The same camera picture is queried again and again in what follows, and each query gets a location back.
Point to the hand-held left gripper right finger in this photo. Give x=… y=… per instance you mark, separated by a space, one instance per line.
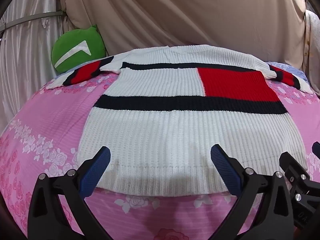
x=225 y=166

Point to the green round cushion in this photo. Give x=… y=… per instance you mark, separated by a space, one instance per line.
x=75 y=50

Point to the white satin curtain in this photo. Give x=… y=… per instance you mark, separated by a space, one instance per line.
x=27 y=45

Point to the cream floral cloth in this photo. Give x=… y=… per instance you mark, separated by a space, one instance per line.
x=311 y=45

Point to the grey curtain tie band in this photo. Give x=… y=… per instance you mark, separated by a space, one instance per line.
x=32 y=18

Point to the white knit sweater red patch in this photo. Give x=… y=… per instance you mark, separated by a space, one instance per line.
x=180 y=120

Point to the beige draped curtain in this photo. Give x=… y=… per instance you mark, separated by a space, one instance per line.
x=190 y=12

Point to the pink floral bed sheet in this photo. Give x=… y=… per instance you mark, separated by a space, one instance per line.
x=50 y=115

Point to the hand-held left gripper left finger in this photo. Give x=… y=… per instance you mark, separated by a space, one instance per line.
x=98 y=166

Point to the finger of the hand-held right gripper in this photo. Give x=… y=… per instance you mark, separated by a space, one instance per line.
x=317 y=149
x=293 y=163

